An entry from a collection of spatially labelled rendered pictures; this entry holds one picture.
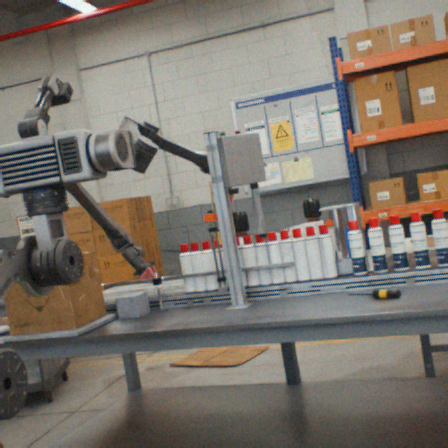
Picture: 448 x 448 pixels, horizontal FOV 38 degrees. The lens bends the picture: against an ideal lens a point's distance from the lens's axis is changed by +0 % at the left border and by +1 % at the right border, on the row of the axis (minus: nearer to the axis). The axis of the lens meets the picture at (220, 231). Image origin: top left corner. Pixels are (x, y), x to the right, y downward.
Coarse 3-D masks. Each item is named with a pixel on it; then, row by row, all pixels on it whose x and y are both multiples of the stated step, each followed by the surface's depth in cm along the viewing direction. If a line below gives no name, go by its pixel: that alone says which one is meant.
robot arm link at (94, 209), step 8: (72, 184) 267; (80, 184) 271; (72, 192) 269; (80, 192) 269; (80, 200) 271; (88, 200) 271; (88, 208) 272; (96, 208) 273; (96, 216) 274; (104, 216) 275; (104, 224) 276; (112, 224) 277; (104, 232) 278; (112, 232) 277; (120, 232) 278; (112, 240) 279; (120, 240) 279; (120, 248) 282
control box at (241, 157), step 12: (228, 144) 239; (240, 144) 242; (252, 144) 245; (228, 156) 239; (240, 156) 242; (252, 156) 245; (228, 168) 239; (240, 168) 242; (252, 168) 245; (264, 168) 247; (228, 180) 240; (240, 180) 242; (252, 180) 244; (264, 180) 247
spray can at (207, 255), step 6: (204, 246) 264; (204, 252) 264; (210, 252) 264; (204, 258) 264; (210, 258) 264; (204, 264) 265; (210, 264) 264; (204, 270) 266; (210, 270) 264; (210, 276) 264; (216, 276) 265; (210, 282) 264; (216, 282) 265; (210, 288) 265; (216, 288) 265
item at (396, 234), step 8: (392, 216) 234; (392, 224) 234; (400, 224) 234; (392, 232) 234; (400, 232) 233; (392, 240) 234; (400, 240) 233; (392, 248) 235; (400, 248) 233; (400, 256) 233; (400, 264) 234; (408, 264) 235
